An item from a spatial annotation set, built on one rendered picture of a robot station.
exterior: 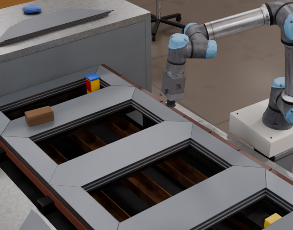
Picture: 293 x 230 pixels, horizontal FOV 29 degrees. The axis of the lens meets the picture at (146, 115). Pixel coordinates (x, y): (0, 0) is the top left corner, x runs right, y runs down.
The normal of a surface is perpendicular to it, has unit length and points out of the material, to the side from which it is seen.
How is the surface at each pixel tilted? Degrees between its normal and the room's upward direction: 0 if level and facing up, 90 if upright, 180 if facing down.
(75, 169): 0
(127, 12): 0
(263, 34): 0
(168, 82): 85
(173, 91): 94
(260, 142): 90
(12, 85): 90
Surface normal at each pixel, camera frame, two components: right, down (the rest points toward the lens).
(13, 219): -0.02, -0.86
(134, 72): 0.60, 0.40
